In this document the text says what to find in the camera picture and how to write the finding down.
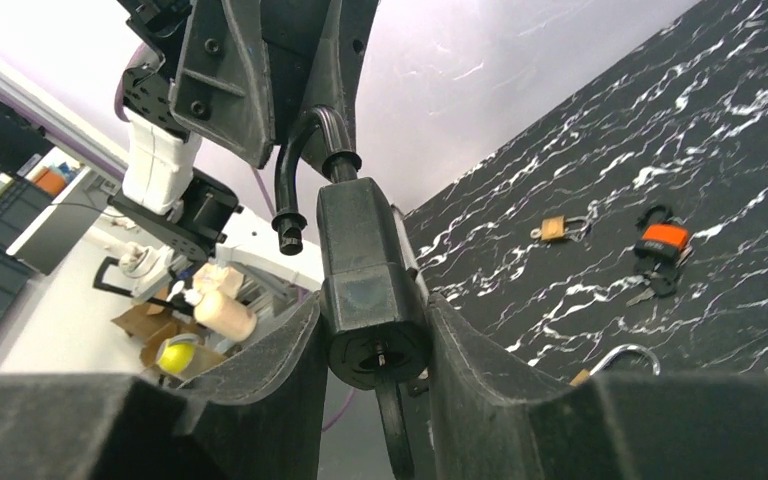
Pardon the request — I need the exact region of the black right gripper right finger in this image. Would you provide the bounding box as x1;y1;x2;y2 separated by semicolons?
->
427;294;768;479

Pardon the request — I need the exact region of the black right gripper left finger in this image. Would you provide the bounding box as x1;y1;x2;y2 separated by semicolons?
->
0;295;327;479

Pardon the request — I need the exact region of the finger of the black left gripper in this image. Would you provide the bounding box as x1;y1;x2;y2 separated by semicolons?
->
293;0;379;147
171;0;276;169

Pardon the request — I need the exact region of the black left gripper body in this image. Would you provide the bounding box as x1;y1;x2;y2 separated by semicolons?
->
117;0;192;46

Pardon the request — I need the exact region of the black Kaijing padlock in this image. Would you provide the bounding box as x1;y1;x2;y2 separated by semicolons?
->
272;105;432;390

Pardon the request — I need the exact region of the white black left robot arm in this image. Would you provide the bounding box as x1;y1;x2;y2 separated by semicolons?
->
112;1;378;261

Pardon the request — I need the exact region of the large brass padlock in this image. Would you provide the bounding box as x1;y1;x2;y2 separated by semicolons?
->
569;343;662;387

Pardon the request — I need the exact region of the yellow tennis ball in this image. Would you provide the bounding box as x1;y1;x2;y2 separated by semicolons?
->
155;339;196;375

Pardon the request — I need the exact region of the orange black padlock with keys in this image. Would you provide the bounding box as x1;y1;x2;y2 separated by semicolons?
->
626;203;692;307

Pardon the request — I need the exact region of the small brass padlock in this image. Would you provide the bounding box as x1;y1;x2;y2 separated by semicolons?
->
530;216;591;243

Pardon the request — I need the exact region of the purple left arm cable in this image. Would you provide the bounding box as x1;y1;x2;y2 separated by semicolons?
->
113;42;150;124

